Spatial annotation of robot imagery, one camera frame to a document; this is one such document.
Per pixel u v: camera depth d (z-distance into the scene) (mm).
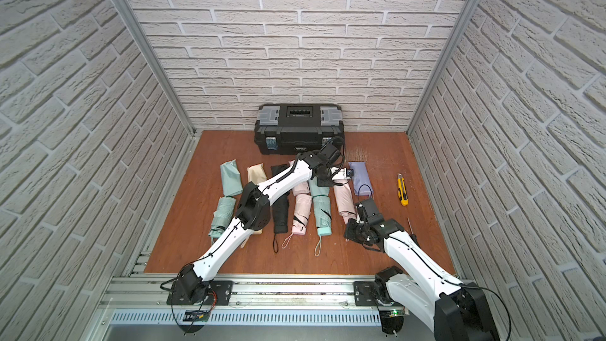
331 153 806
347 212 876
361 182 974
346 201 900
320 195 944
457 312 393
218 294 730
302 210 887
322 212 893
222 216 858
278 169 1029
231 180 1003
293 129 971
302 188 959
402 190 972
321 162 755
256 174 1010
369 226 631
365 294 740
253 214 646
